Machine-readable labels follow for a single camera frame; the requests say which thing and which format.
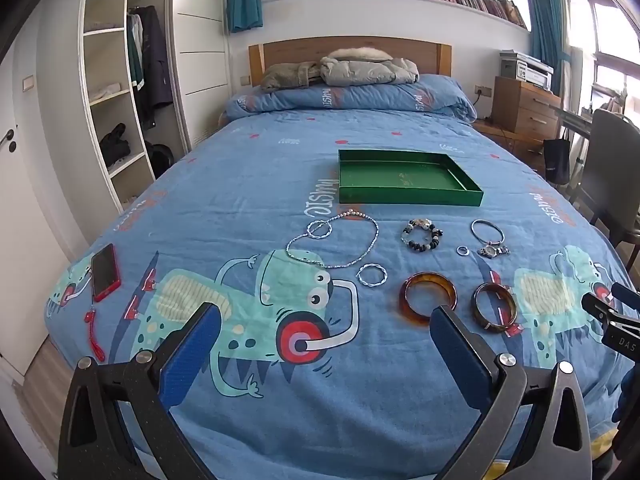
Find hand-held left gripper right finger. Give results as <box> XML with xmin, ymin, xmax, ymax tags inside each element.
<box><xmin>429</xmin><ymin>304</ymin><xmax>593</xmax><ymax>480</ymax></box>

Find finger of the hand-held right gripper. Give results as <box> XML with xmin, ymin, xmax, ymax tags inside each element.
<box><xmin>606</xmin><ymin>281</ymin><xmax>640</xmax><ymax>311</ymax></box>
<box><xmin>581</xmin><ymin>292</ymin><xmax>621</xmax><ymax>325</ymax></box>

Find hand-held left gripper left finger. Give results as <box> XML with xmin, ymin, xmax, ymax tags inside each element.
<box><xmin>57</xmin><ymin>301</ymin><xmax>223</xmax><ymax>480</ymax></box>

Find dark brown bangle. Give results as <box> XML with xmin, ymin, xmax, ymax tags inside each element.
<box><xmin>472</xmin><ymin>282</ymin><xmax>518</xmax><ymax>333</ymax></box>

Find amber resin bangle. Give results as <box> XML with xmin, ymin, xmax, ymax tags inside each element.
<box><xmin>398</xmin><ymin>272</ymin><xmax>458</xmax><ymax>320</ymax></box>

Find silver chain bracelet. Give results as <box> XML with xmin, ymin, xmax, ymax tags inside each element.
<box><xmin>476</xmin><ymin>241</ymin><xmax>511</xmax><ymax>259</ymax></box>

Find thin plain silver bangle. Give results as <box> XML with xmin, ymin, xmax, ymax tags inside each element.
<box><xmin>470</xmin><ymin>218</ymin><xmax>504</xmax><ymax>245</ymax></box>

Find dark beaded charm bracelet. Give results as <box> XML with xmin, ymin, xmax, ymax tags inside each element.
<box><xmin>401</xmin><ymin>217</ymin><xmax>445</xmax><ymax>253</ymax></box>

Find long silver beaded necklace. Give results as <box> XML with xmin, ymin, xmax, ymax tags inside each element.
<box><xmin>286</xmin><ymin>210</ymin><xmax>380</xmax><ymax>270</ymax></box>

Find green tray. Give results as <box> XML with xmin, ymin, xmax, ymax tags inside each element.
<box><xmin>337</xmin><ymin>148</ymin><xmax>485</xmax><ymax>207</ymax></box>

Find person's right hand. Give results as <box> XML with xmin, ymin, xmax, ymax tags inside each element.
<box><xmin>611</xmin><ymin>367</ymin><xmax>638</xmax><ymax>425</ymax></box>

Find red smartphone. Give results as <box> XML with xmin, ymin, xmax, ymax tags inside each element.
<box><xmin>90</xmin><ymin>243</ymin><xmax>122</xmax><ymax>303</ymax></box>

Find grey chair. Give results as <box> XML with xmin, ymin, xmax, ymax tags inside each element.
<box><xmin>580</xmin><ymin>109</ymin><xmax>640</xmax><ymax>251</ymax></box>

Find black tote bag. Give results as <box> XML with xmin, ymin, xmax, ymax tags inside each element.
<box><xmin>542</xmin><ymin>137</ymin><xmax>572</xmax><ymax>185</ymax></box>

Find blue cartoon bed sheet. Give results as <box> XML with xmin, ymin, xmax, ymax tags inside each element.
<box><xmin>44</xmin><ymin>110</ymin><xmax>633</xmax><ymax>480</ymax></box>

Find glass desk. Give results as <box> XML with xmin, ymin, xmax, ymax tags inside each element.
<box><xmin>560</xmin><ymin>107</ymin><xmax>596</xmax><ymax>136</ymax></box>

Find low wooden cabinet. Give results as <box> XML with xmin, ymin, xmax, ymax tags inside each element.
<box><xmin>472</xmin><ymin>117</ymin><xmax>546</xmax><ymax>161</ymax></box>

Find wooden drawer chest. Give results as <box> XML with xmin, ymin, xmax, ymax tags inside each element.
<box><xmin>492</xmin><ymin>76</ymin><xmax>562</xmax><ymax>142</ymax></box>

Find white door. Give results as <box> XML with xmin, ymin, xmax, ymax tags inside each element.
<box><xmin>0</xmin><ymin>35</ymin><xmax>76</xmax><ymax>376</ymax></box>

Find black folded clothes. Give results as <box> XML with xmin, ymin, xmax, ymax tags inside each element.
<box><xmin>98</xmin><ymin>123</ymin><xmax>132</xmax><ymax>166</ymax></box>

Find white printer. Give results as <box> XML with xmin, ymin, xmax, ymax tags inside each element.
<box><xmin>500</xmin><ymin>50</ymin><xmax>555</xmax><ymax>92</ymax></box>

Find folded blue duvet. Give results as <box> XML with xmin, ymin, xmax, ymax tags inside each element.
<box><xmin>221</xmin><ymin>74</ymin><xmax>478</xmax><ymax>123</ymax></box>

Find folded white cloth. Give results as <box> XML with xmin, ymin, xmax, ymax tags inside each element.
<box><xmin>90</xmin><ymin>84</ymin><xmax>131</xmax><ymax>101</ymax></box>

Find long teal curtain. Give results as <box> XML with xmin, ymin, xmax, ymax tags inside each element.
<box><xmin>522</xmin><ymin>0</ymin><xmax>571</xmax><ymax>91</ymax></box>

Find olive plush garment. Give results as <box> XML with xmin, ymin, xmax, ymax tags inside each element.
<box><xmin>261</xmin><ymin>61</ymin><xmax>321</xmax><ymax>92</ymax></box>

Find grey puffer jacket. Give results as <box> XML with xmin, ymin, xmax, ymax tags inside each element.
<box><xmin>320</xmin><ymin>47</ymin><xmax>420</xmax><ymax>86</ymax></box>

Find dark hanging coat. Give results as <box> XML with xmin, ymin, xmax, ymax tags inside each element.
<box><xmin>135</xmin><ymin>6</ymin><xmax>173</xmax><ymax>126</ymax></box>

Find green and white garment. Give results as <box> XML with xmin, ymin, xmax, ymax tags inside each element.
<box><xmin>126</xmin><ymin>12</ymin><xmax>146</xmax><ymax>93</ymax></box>

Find white wardrobe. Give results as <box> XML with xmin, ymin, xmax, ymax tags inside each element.
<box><xmin>77</xmin><ymin>0</ymin><xmax>231</xmax><ymax>213</ymax></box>

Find wooden headboard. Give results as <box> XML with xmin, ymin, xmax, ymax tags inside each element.
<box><xmin>248</xmin><ymin>36</ymin><xmax>452</xmax><ymax>86</ymax></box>

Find red phone strap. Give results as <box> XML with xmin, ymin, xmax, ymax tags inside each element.
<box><xmin>84</xmin><ymin>302</ymin><xmax>108</xmax><ymax>365</ymax></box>

